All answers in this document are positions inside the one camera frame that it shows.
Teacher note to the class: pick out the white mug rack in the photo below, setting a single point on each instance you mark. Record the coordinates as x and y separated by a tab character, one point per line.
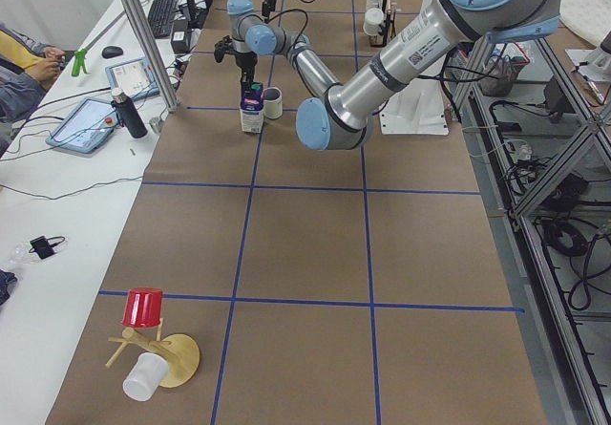
374	19
374	4

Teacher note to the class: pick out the white mug lower rack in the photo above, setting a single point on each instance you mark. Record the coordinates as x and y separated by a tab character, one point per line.
374	19

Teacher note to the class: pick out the white home mug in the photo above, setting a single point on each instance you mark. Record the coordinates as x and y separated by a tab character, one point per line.
272	103

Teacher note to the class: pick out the teach pendant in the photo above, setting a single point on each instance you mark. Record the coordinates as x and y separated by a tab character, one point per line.
134	77
87	127

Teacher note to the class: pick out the seated person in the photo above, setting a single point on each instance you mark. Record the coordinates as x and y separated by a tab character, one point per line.
28	70

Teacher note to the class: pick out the brown paper table cover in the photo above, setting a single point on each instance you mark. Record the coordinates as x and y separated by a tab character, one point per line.
335	287

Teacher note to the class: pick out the red plastic cup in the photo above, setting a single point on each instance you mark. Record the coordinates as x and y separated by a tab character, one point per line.
143	308

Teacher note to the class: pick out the near teach pendant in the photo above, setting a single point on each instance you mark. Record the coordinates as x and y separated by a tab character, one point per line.
87	127

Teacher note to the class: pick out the aluminium frame post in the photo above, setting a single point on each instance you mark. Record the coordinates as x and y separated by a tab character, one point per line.
148	44

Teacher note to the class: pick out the wooden cup tree stand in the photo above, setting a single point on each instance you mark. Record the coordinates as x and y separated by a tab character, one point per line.
179	351

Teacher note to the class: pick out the white mug upper rack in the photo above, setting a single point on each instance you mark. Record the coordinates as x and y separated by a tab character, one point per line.
374	4

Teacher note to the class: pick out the black water bottle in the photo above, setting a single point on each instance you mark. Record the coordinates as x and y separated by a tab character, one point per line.
127	113

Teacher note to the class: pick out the black keyboard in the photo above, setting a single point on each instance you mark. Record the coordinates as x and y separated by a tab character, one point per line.
161	16

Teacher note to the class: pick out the black computer mouse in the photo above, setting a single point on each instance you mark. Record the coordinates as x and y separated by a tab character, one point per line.
111	52

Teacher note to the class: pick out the far teach pendant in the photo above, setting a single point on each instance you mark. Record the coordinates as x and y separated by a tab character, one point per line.
134	77

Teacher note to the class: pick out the small black adapter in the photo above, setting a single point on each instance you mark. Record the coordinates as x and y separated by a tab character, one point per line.
45	247

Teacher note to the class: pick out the black wire mug rack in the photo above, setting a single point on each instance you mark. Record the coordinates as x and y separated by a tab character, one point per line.
388	30

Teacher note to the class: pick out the blue white milk carton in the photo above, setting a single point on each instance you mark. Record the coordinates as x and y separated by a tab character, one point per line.
251	108

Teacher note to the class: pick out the white camera pole base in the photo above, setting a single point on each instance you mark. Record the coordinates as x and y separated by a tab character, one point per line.
417	110

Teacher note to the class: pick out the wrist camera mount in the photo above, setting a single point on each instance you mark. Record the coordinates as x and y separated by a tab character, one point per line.
223	48

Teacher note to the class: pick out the translucent white plastic cup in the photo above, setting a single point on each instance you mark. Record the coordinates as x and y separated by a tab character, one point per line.
145	376

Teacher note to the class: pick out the green clamp tool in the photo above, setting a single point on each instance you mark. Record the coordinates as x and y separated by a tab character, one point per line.
79	66

